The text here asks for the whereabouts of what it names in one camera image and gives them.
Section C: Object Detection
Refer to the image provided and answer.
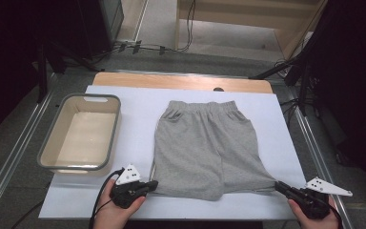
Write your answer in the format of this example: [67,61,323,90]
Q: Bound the dark cabinet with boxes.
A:
[75,0,126,61]

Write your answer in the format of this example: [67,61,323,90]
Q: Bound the hand-held gripper cable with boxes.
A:
[328,203,345,229]
[89,167,126,229]

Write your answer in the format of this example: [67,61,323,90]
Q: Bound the beige basket with grey rim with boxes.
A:
[36,93,122,176]

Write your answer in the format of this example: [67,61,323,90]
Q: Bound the black metal stand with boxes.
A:
[248,52,320,117]
[35,39,105,104]

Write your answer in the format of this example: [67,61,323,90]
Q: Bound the black hanging cable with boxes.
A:
[175,0,197,52]

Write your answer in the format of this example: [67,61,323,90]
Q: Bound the white power strip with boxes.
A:
[113,38,138,46]

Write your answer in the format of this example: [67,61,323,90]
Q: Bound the wooden shelf unit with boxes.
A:
[173,0,329,62]

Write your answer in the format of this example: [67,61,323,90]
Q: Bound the person's right hand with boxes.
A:
[287,195,341,229]

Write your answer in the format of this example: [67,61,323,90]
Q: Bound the person's left hand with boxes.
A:
[93,177,147,229]

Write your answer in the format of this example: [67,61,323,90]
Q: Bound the metal floor rail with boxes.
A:
[0,72,58,220]
[287,85,355,229]

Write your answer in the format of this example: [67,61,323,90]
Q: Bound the right hand-held gripper cable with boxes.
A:
[328,203,345,229]

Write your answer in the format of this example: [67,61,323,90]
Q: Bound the grey shorts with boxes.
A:
[151,99,279,202]

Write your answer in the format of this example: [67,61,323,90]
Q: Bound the left hand-held gripper cable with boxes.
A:
[89,167,126,229]

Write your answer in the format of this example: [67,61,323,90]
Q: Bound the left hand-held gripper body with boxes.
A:
[109,163,147,210]

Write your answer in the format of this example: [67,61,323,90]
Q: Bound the black floor cable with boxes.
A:
[10,200,45,229]
[278,97,303,128]
[90,42,189,64]

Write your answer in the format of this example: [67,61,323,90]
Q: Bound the dark curtain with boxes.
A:
[308,0,366,203]
[0,0,89,147]

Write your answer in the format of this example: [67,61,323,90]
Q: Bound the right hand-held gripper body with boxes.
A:
[287,177,354,220]

